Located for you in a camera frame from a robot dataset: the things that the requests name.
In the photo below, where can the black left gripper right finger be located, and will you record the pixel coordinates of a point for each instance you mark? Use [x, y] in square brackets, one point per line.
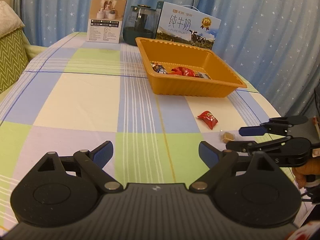
[222, 165]

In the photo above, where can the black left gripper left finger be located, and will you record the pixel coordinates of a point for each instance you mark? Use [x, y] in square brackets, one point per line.
[89, 166]

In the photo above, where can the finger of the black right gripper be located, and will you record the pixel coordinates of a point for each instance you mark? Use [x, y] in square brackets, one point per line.
[277, 126]
[252, 146]

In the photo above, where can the clear brown candy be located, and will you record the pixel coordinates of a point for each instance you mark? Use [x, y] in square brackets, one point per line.
[227, 136]

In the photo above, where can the red snack wrapper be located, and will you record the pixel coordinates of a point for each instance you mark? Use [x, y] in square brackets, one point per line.
[182, 71]

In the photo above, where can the green snack packet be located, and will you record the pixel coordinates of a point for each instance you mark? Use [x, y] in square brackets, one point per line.
[201, 75]

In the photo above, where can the person's right hand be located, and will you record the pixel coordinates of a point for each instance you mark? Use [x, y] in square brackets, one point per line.
[312, 167]

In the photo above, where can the red candy packet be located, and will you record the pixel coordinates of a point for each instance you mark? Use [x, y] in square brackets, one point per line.
[208, 118]

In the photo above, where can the plaid tablecloth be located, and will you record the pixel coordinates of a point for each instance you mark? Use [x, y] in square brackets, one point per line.
[77, 94]

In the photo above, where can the orange plastic tray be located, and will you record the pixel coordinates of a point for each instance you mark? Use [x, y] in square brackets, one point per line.
[223, 80]

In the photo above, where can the blue star curtain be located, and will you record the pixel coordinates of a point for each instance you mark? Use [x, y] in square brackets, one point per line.
[274, 44]

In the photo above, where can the dark wrapped candy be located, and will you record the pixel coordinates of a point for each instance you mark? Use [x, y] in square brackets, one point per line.
[158, 68]

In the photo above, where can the light green sofa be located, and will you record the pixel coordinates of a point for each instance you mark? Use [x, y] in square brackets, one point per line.
[32, 51]

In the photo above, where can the green zigzag cushion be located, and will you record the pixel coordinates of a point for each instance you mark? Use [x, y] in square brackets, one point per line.
[13, 59]

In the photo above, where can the blue milk carton box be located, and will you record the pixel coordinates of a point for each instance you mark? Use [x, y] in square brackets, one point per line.
[181, 24]

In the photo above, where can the dark green glass jar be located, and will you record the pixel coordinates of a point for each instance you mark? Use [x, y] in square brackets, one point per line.
[140, 22]

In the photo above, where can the small white product box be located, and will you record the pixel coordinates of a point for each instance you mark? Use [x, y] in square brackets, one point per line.
[105, 20]

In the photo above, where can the beige pillow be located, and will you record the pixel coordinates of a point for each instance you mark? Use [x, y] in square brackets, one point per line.
[9, 20]

